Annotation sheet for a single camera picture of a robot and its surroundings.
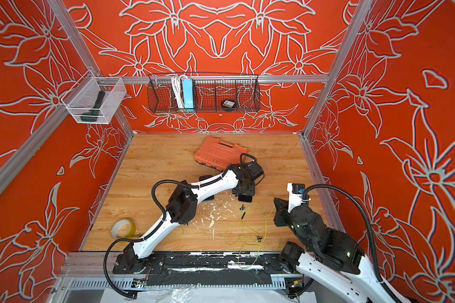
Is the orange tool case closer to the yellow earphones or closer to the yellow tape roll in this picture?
the yellow earphones

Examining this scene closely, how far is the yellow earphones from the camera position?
0.77m

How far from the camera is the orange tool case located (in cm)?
101

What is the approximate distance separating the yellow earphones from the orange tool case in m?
0.25

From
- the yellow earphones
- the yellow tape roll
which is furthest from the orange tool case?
the yellow tape roll
